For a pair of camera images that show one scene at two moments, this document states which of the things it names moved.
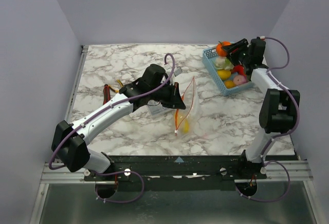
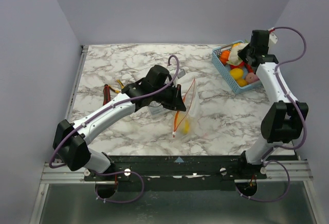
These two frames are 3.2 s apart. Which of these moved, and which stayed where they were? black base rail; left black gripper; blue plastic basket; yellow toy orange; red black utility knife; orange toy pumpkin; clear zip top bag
Moved: orange toy pumpkin; yellow toy orange; blue plastic basket
Stayed: clear zip top bag; left black gripper; red black utility knife; black base rail
